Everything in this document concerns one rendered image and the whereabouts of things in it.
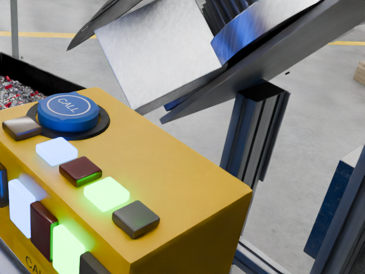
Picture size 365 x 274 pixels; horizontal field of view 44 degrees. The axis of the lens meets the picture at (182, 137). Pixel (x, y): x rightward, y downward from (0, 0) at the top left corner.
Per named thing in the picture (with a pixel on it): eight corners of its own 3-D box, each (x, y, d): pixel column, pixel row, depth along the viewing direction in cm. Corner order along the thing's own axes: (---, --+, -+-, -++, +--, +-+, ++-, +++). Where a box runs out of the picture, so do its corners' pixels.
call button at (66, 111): (109, 130, 31) (111, 108, 31) (58, 147, 29) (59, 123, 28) (76, 106, 34) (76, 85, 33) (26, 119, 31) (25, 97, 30)
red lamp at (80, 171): (102, 178, 26) (103, 169, 26) (75, 189, 25) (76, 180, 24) (84, 162, 27) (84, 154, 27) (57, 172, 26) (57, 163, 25)
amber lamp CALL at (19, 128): (42, 134, 29) (42, 126, 28) (16, 142, 28) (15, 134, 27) (27, 122, 30) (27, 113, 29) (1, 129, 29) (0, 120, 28)
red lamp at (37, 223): (58, 259, 26) (60, 220, 25) (49, 264, 26) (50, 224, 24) (38, 237, 27) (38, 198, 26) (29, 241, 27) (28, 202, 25)
